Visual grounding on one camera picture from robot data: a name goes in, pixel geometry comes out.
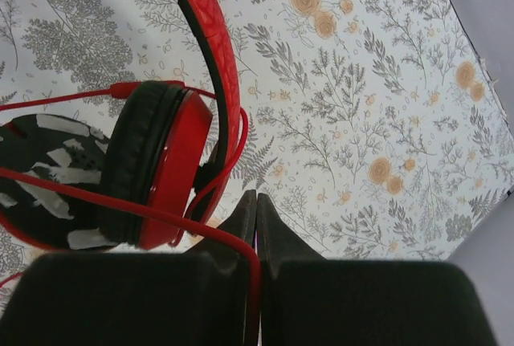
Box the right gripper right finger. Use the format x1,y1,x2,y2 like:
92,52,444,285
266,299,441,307
256,194,496,346

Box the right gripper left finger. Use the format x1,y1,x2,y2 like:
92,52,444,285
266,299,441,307
1,191,257,345

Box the red headphones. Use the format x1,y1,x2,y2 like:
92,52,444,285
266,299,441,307
1,0,243,250

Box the floral tablecloth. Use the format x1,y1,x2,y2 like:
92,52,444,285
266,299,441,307
1,0,513,260

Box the red headphone cable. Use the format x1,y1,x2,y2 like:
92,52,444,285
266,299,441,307
0,79,264,346

